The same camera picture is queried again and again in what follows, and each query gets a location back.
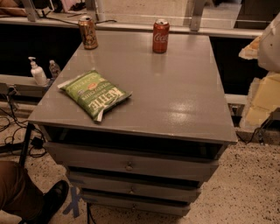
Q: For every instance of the black leather shoe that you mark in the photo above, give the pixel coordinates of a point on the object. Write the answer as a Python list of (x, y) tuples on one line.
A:
[(53, 201)]

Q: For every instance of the white pump sanitizer bottle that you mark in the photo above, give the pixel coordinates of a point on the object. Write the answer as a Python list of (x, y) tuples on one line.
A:
[(37, 72)]

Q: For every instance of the blue tape cross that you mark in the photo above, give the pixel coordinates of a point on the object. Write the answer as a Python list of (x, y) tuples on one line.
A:
[(73, 206)]

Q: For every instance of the brown trouser leg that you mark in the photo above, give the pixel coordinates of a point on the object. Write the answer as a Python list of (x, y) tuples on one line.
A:
[(18, 195)]

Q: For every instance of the red coke can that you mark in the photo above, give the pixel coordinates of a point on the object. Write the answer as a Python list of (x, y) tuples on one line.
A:
[(160, 36)]

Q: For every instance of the gold patterned drink can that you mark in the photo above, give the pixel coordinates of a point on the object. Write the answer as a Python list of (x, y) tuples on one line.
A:
[(87, 32)]

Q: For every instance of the grey drawer cabinet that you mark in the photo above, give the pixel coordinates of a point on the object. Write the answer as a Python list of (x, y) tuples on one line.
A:
[(155, 150)]

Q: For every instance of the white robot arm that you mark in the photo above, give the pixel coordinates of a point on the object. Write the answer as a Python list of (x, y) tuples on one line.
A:
[(265, 48)]

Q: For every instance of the green jalapeno chip bag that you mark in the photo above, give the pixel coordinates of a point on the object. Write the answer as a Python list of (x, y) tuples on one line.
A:
[(93, 93)]

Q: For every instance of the small clear plastic bottle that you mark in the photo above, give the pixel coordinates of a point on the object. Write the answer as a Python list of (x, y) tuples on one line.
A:
[(54, 69)]

